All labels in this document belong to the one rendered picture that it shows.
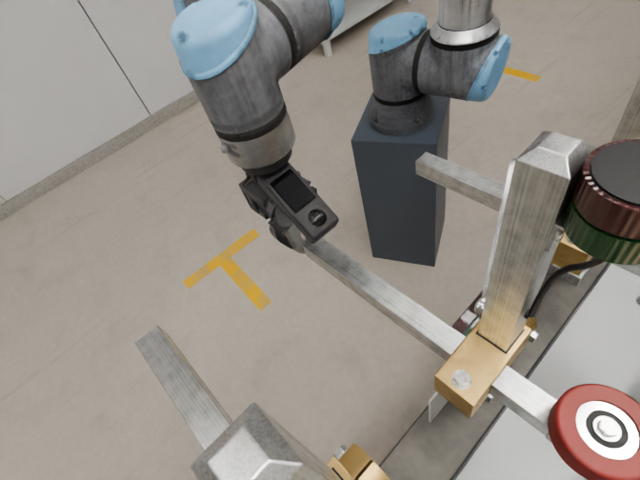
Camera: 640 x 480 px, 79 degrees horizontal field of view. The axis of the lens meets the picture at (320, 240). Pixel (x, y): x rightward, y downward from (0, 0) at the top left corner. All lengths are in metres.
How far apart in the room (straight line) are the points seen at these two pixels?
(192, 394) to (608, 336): 0.67
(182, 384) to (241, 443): 0.28
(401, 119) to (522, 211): 0.88
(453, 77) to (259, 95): 0.66
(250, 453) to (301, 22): 0.42
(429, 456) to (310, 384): 0.86
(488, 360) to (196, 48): 0.44
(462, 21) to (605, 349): 0.69
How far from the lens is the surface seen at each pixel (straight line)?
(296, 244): 0.61
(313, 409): 1.41
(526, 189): 0.30
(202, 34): 0.42
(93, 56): 2.81
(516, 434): 0.73
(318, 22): 0.50
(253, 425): 0.18
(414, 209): 1.35
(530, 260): 0.35
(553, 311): 0.73
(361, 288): 0.55
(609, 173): 0.28
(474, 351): 0.49
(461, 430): 0.64
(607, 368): 0.81
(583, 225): 0.29
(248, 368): 1.53
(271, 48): 0.45
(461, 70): 1.02
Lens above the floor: 1.32
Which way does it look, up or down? 50 degrees down
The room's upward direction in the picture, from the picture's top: 19 degrees counter-clockwise
